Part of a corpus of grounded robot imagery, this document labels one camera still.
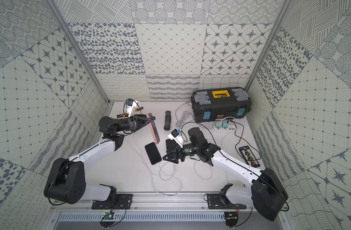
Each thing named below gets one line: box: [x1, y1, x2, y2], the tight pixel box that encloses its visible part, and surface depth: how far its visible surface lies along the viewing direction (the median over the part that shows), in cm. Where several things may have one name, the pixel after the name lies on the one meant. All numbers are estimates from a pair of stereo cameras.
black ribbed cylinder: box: [163, 110, 172, 131], surface depth 109 cm
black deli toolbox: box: [190, 87, 252, 123], surface depth 100 cm
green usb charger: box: [215, 121, 223, 128], surface depth 100 cm
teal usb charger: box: [221, 121, 230, 128], surface depth 100 cm
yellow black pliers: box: [116, 112, 129, 118], surface depth 113 cm
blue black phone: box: [144, 141, 163, 165], surface depth 93 cm
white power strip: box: [212, 124, 236, 134], surface depth 103 cm
